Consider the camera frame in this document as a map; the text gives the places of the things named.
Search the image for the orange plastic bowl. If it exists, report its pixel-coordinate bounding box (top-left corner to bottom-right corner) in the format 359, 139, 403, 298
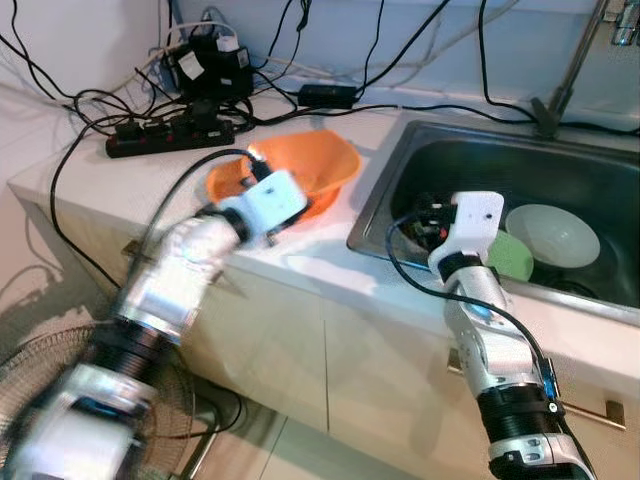
207, 128, 363, 206

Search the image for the beige kitchen cabinet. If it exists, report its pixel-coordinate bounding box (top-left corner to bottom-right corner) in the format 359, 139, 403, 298
10, 185, 640, 480

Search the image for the orange plastic plate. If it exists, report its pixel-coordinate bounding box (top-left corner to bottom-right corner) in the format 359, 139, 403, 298
290, 190, 346, 223

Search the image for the stainless steel sink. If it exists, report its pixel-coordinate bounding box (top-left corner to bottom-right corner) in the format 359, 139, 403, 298
347, 118, 640, 326

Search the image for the green plastic plate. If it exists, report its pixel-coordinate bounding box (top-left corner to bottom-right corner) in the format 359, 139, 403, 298
487, 228, 536, 283

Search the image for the white bowl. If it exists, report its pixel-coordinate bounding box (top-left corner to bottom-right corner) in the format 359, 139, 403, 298
505, 203, 602, 269

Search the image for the small black power brick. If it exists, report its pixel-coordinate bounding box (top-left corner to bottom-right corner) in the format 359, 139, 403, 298
298, 84, 359, 109

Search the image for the black power strip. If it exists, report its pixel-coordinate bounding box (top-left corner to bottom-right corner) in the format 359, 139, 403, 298
105, 115, 238, 159

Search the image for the black charger box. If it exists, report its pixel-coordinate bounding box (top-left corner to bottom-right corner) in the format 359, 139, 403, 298
160, 30, 256, 101

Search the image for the metal faucet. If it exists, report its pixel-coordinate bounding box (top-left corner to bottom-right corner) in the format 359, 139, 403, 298
530, 0, 640, 139

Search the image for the black mesh floor fan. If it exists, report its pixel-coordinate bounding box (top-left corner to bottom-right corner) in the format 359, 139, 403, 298
0, 320, 216, 480

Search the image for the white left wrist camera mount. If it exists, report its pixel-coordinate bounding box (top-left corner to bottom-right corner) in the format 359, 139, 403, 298
218, 170, 309, 241

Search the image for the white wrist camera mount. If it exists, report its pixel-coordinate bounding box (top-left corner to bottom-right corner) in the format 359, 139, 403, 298
218, 170, 309, 241
430, 190, 506, 271

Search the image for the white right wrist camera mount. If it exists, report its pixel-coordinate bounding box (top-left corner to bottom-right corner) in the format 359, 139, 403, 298
430, 190, 506, 271

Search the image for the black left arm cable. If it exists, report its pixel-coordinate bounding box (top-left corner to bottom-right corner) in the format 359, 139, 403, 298
135, 148, 271, 291

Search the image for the thick black power cable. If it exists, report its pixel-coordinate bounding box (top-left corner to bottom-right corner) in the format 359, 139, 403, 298
355, 0, 456, 93

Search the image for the thin black cable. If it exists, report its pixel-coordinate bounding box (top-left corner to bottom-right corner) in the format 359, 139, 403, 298
362, 0, 386, 86

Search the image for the long metal cabinet handle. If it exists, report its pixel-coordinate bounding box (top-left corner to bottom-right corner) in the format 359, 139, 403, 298
447, 350, 628, 431

